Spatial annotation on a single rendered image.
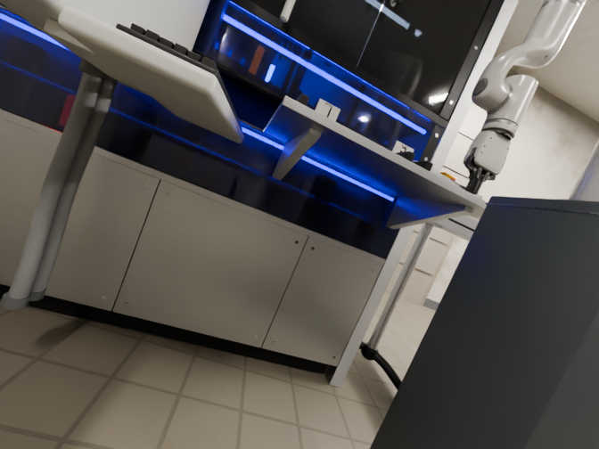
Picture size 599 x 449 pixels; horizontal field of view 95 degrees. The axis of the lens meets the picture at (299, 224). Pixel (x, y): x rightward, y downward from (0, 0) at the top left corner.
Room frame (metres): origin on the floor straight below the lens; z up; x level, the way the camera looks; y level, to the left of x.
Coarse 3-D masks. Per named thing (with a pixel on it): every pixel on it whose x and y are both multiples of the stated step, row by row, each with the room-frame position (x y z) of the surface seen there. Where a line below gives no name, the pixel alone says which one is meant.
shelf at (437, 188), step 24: (288, 120) 0.68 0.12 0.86; (312, 120) 0.60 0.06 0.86; (336, 144) 0.72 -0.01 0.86; (360, 144) 0.63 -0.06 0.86; (360, 168) 0.90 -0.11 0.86; (384, 168) 0.76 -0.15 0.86; (408, 168) 0.67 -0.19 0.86; (408, 192) 0.96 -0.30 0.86; (432, 192) 0.81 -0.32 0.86; (456, 192) 0.71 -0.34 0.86; (480, 216) 0.86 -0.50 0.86
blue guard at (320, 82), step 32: (224, 0) 0.89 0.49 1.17; (224, 32) 0.90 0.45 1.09; (256, 32) 0.93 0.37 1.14; (224, 64) 0.91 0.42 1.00; (256, 64) 0.94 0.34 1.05; (288, 64) 0.96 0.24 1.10; (320, 64) 0.99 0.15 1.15; (288, 96) 0.97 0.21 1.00; (320, 96) 1.00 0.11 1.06; (352, 96) 1.03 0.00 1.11; (384, 96) 1.06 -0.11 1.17; (352, 128) 1.05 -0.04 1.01; (384, 128) 1.08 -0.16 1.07; (416, 128) 1.11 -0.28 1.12
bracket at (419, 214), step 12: (396, 204) 1.12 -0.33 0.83; (408, 204) 1.04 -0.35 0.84; (420, 204) 0.98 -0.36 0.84; (432, 204) 0.93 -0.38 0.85; (444, 204) 0.88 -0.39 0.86; (396, 216) 1.08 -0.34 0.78; (408, 216) 1.01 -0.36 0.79; (420, 216) 0.96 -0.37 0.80; (432, 216) 0.90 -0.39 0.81; (444, 216) 0.87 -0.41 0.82; (396, 228) 1.09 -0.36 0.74
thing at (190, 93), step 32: (64, 32) 0.42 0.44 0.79; (96, 32) 0.35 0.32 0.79; (96, 64) 0.51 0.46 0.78; (128, 64) 0.39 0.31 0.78; (160, 64) 0.36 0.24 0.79; (192, 64) 0.37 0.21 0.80; (160, 96) 0.55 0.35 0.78; (192, 96) 0.43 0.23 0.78; (224, 96) 0.44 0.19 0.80; (224, 128) 0.63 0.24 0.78
